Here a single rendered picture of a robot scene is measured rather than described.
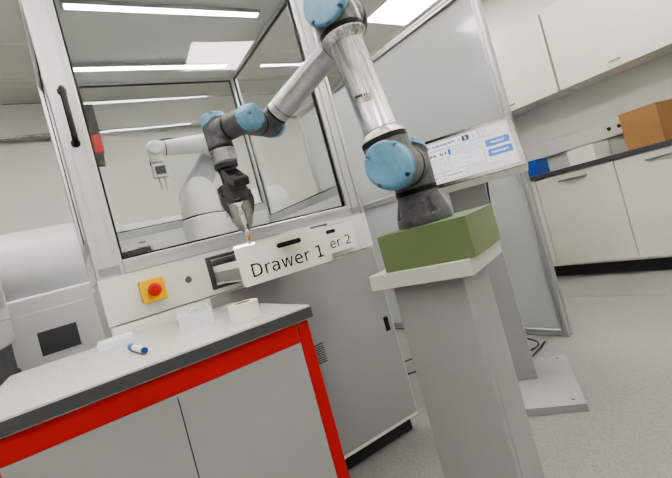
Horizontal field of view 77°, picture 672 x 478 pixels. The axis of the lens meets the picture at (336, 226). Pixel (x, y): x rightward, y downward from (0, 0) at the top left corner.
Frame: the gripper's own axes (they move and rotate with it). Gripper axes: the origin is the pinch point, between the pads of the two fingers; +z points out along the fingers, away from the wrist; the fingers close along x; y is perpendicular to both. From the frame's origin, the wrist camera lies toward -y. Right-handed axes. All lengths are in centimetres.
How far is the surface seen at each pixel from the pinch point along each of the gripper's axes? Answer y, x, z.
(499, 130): 7, -123, -13
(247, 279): -7.8, 5.8, 14.4
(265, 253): -7.1, -1.3, 9.0
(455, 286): -41, -35, 30
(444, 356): -34, -31, 47
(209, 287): 25.5, 10.9, 15.2
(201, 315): -10.5, 20.1, 19.3
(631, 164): 52, -296, 24
